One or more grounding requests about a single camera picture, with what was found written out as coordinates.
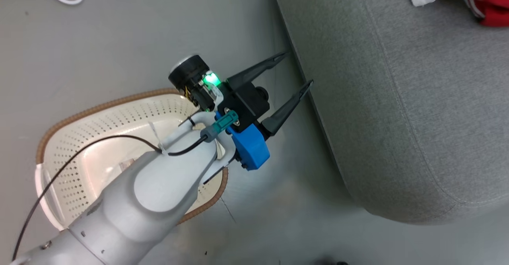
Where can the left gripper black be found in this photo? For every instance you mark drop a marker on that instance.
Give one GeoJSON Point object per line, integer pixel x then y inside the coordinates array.
{"type": "Point", "coordinates": [244, 106]}

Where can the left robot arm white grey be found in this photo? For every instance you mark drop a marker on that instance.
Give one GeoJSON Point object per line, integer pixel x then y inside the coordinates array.
{"type": "Point", "coordinates": [159, 193]}

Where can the grey fabric sofa seat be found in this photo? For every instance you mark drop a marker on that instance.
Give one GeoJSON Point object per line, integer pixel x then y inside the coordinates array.
{"type": "Point", "coordinates": [397, 110]}

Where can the white perforated laundry basket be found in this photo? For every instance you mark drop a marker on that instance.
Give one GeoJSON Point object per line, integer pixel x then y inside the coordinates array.
{"type": "Point", "coordinates": [99, 153]}

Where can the left wrist blue camera box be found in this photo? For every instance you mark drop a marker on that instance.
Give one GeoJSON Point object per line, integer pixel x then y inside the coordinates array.
{"type": "Point", "coordinates": [250, 149]}

